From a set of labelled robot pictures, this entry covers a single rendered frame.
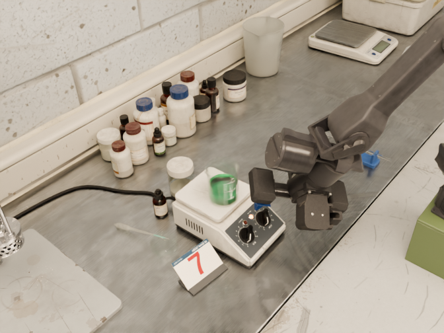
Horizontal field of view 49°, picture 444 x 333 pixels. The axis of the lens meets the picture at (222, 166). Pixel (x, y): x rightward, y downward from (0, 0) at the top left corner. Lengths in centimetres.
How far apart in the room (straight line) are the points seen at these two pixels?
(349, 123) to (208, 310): 42
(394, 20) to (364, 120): 118
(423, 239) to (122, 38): 84
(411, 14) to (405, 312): 116
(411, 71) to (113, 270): 64
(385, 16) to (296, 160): 122
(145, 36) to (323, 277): 77
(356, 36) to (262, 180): 100
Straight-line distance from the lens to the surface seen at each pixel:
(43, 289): 100
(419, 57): 73
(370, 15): 192
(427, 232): 97
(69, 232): 109
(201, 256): 96
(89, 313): 94
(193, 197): 99
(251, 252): 95
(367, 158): 124
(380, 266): 101
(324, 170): 78
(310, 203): 82
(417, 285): 100
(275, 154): 75
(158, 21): 137
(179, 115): 125
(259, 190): 82
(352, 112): 75
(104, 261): 102
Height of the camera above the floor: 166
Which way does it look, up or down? 39 degrees down
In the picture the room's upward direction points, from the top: 2 degrees counter-clockwise
